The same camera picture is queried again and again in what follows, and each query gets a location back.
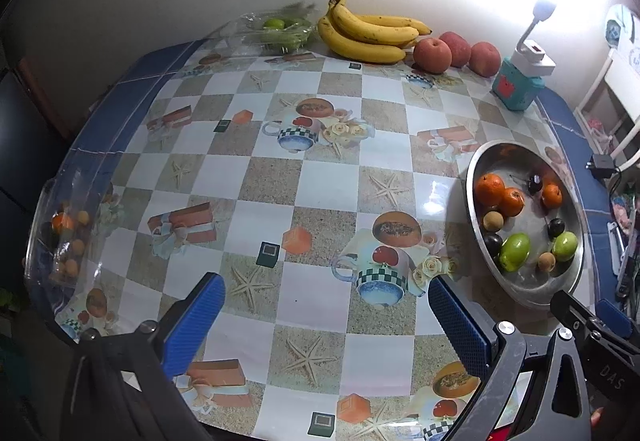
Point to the dark plum in bowl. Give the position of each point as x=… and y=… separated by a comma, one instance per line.
x=555, y=227

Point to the large orange mandarin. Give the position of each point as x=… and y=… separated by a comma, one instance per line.
x=512, y=202

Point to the small dark plum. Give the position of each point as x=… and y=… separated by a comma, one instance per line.
x=534, y=184

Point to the yellow banana bunch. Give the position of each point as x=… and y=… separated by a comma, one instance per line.
x=375, y=39

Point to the plastic bag small fruits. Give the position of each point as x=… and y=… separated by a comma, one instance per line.
x=75, y=213

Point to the white shelf rack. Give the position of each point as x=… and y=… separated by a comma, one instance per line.
x=609, y=112

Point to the right red apple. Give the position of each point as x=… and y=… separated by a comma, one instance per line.
x=485, y=59

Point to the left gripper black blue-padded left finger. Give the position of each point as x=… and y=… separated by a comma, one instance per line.
x=122, y=387

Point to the patterned tablecloth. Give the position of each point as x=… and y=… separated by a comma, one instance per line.
x=327, y=194

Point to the black power adapter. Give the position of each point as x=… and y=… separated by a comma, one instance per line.
x=601, y=166

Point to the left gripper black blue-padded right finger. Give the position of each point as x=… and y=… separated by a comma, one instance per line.
x=555, y=406

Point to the green mango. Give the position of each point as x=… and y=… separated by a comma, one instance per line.
x=514, y=252

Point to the brown longan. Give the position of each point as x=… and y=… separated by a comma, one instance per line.
x=493, y=221
x=546, y=262

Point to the red apple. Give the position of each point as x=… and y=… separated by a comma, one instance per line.
x=485, y=59
x=459, y=48
x=432, y=55

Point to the teal toy box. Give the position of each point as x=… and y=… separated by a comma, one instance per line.
x=515, y=90

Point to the middle red apple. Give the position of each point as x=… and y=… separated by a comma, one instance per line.
x=459, y=48

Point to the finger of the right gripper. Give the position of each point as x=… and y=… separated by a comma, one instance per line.
x=614, y=319
x=592, y=337

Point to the white desk lamp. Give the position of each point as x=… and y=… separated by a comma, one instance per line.
x=529, y=57

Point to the green fruit in bowl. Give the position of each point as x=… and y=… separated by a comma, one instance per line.
x=564, y=246

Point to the orange mandarin with stem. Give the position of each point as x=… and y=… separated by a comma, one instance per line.
x=489, y=190

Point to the steel bowl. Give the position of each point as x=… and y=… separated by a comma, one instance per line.
x=528, y=285

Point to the plastic bag green fruits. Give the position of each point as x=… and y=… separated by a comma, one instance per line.
x=281, y=31

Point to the front red apple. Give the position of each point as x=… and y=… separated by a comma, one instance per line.
x=432, y=55

